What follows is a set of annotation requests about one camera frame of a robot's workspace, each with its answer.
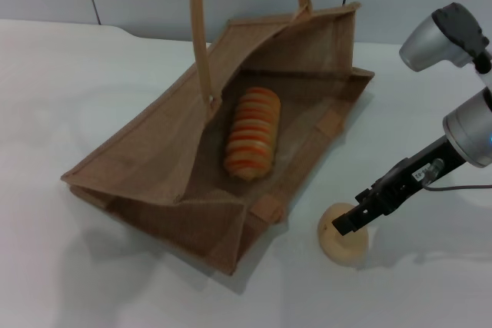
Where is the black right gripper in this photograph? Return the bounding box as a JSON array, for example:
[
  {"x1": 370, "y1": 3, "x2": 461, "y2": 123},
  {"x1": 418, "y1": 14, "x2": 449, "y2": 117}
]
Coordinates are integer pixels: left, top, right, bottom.
[{"x1": 331, "y1": 136, "x2": 468, "y2": 237}]

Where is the round beige egg yolk pastry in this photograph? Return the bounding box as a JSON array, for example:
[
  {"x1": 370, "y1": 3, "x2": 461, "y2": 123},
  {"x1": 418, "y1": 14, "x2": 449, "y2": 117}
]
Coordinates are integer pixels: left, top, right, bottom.
[{"x1": 317, "y1": 201, "x2": 371, "y2": 268}]

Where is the orange striped bread roll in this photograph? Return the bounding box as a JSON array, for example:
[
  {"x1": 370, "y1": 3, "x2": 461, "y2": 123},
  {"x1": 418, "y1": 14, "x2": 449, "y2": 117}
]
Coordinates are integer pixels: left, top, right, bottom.
[{"x1": 223, "y1": 87, "x2": 283, "y2": 184}]

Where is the brown jute tote bag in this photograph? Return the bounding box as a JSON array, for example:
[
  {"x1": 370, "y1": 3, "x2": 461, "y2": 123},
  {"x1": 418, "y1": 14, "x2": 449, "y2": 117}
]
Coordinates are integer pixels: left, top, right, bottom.
[{"x1": 60, "y1": 0, "x2": 376, "y2": 277}]

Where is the right arm plug and cable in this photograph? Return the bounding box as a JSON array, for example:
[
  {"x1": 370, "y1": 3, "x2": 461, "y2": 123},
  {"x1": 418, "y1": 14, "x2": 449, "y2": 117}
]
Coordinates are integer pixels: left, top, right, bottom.
[{"x1": 421, "y1": 183, "x2": 492, "y2": 195}]

